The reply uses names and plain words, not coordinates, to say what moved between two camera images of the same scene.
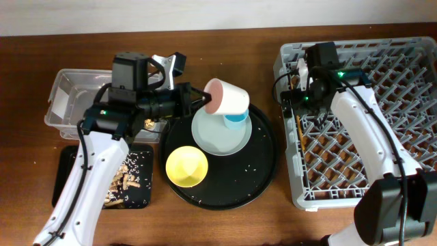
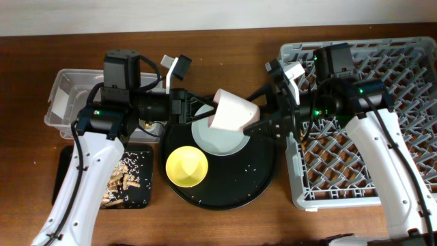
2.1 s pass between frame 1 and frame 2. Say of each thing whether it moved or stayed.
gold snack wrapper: stayed
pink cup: moved
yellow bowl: stayed
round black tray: stayed
